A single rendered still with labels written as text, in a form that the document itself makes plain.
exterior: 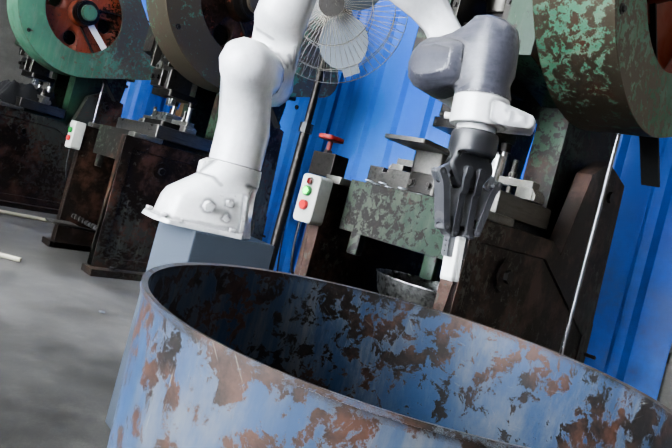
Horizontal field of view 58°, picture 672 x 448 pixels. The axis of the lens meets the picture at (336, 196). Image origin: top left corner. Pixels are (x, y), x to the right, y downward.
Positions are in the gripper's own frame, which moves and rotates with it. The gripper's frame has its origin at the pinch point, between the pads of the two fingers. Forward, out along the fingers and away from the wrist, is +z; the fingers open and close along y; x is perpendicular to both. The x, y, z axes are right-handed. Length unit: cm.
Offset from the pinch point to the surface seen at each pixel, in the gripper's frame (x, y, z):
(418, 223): -53, -29, -6
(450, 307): -33.7, -28.5, 12.0
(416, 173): -63, -32, -19
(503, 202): -41, -45, -15
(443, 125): -68, -42, -35
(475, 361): 25.5, 14.6, 9.9
